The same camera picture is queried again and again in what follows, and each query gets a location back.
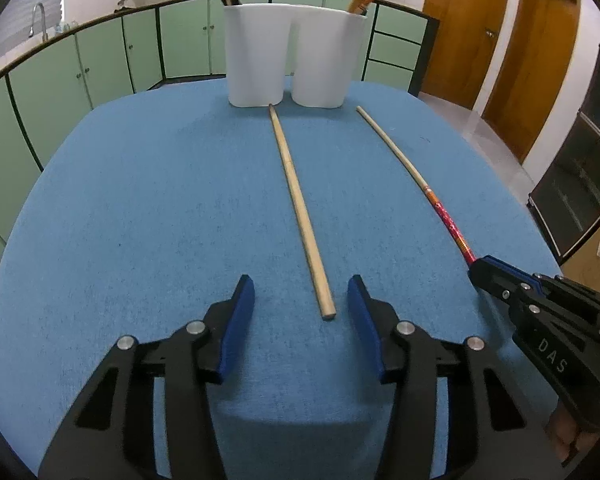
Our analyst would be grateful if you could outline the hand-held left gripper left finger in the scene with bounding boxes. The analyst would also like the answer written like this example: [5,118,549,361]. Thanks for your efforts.
[37,274,257,480]

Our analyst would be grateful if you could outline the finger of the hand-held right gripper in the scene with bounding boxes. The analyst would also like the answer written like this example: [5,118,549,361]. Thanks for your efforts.
[469,260,531,311]
[485,256,563,291]

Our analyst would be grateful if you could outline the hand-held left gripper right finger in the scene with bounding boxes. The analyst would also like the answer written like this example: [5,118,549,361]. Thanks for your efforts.
[347,274,565,480]

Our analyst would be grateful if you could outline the wooden chopstick long red end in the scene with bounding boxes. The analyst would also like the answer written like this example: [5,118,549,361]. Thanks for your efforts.
[355,105,479,266]

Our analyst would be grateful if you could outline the plain wooden chopstick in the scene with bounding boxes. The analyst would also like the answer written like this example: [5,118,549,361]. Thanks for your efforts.
[267,103,337,322]

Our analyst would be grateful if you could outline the white double chopstick holder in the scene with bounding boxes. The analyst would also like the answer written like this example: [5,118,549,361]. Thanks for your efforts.
[223,2,369,109]

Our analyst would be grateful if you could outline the person's right hand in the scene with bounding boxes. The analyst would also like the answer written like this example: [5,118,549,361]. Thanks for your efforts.
[550,400,588,462]

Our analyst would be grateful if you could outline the tan cardboard box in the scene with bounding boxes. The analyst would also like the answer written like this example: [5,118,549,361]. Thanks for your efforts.
[560,220,600,306]

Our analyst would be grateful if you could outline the black glass cabinet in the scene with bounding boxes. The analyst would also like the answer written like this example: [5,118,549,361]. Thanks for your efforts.
[527,45,600,266]

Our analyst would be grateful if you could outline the blue felt table cover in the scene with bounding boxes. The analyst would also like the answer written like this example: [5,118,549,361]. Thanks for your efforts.
[0,79,563,480]

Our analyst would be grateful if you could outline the plain wooden door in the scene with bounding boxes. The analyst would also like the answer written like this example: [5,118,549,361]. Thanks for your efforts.
[481,0,581,161]

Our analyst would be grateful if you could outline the green kitchen base cabinets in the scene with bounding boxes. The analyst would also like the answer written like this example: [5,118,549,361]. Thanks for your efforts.
[0,0,441,261]

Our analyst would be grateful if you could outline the steel sink faucet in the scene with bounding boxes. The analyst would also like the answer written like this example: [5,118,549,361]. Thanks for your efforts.
[28,2,48,41]

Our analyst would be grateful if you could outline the wooden door with handle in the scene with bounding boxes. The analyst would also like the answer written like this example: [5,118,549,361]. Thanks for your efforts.
[420,0,513,111]

